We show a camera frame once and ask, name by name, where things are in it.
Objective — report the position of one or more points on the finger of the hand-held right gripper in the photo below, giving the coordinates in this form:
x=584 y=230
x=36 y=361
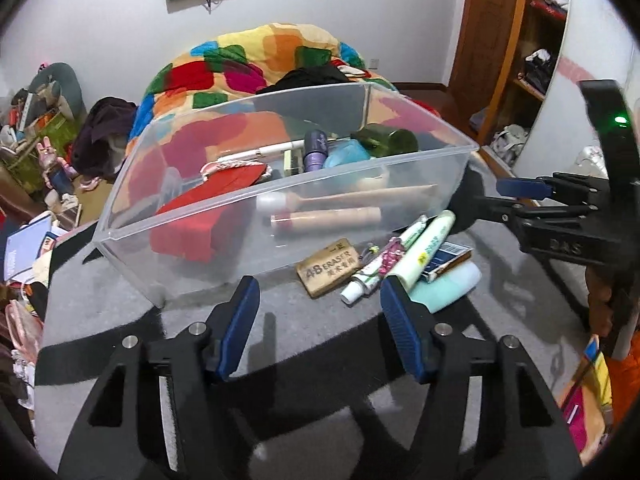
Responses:
x=522 y=187
x=500 y=207

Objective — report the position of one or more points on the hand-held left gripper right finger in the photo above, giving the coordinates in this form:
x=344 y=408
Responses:
x=405 y=330

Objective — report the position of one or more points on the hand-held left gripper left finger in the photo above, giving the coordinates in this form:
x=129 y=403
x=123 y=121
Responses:
x=242 y=320

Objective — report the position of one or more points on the clear plastic storage box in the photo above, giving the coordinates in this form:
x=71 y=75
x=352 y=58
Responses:
x=225 y=260

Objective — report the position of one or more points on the red cardboard tea box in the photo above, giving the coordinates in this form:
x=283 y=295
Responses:
x=200 y=220

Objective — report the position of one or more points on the wooden cylinder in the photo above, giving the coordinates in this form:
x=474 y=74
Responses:
x=325 y=220

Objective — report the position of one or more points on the dark green bottle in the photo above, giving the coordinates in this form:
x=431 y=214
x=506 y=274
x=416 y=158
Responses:
x=385 y=140

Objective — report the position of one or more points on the teal plastic container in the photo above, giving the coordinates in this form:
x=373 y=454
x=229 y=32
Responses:
x=350 y=154

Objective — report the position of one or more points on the white pen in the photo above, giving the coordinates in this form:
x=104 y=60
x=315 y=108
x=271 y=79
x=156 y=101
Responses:
x=270 y=150

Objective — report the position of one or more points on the purple bottle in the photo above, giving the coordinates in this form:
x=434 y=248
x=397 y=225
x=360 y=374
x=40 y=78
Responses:
x=316 y=152

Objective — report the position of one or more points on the person's right hand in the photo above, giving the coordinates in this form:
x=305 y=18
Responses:
x=600 y=305

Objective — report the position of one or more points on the white shoes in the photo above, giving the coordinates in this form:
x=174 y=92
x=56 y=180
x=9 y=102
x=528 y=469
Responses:
x=510 y=142

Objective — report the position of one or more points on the mint green tube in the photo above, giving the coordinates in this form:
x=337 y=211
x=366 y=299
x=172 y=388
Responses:
x=445 y=287

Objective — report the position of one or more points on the small white toothpaste tube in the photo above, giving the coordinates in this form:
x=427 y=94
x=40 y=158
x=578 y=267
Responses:
x=362 y=282

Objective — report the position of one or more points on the blue white small box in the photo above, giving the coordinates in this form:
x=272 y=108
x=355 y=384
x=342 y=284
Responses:
x=450 y=255

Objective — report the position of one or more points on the grey black striped blanket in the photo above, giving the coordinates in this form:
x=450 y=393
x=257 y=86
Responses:
x=310 y=340

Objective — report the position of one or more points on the pink floral pen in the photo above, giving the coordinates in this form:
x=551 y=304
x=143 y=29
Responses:
x=390 y=257

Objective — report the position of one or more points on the large white green tube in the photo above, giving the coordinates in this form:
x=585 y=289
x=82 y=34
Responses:
x=425 y=255

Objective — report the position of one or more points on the white sliding wardrobe door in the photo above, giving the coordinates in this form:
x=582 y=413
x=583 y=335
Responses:
x=565 y=110

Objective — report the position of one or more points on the slim white green tube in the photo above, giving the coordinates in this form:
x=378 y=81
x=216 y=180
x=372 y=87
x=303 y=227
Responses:
x=412 y=234

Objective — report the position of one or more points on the brown eraser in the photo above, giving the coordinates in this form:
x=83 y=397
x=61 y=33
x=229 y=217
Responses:
x=327 y=270

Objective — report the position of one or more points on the wooden wardrobe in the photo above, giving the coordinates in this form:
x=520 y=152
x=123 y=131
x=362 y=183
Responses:
x=520 y=60

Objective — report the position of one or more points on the colourful patterned bedsheet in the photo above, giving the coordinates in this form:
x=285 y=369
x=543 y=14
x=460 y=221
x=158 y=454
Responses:
x=590 y=400

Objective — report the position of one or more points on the wooden door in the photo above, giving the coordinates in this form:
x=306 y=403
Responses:
x=485 y=20

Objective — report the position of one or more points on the pink soft object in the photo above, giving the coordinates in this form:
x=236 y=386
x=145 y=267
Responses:
x=22 y=327

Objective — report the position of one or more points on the blue book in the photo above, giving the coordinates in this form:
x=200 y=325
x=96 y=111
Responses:
x=27 y=250

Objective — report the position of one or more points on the dark purple clothes pile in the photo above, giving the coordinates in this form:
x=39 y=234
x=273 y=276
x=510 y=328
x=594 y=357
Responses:
x=102 y=135

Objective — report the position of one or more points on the black garment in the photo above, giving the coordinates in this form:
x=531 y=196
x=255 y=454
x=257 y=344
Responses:
x=305 y=77

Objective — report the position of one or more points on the rabbit figurine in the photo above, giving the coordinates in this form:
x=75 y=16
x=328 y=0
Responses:
x=55 y=167

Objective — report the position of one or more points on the colourful patchwork quilt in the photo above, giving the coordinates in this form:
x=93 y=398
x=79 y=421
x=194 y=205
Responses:
x=240 y=60

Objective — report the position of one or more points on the green basket with clutter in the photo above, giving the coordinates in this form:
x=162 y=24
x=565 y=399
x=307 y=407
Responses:
x=22 y=165

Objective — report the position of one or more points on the grey green neck pillow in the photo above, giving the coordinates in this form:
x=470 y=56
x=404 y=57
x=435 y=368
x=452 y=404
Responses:
x=65 y=85

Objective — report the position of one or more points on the wall outlet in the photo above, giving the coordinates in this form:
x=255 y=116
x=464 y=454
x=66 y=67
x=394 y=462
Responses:
x=374 y=63

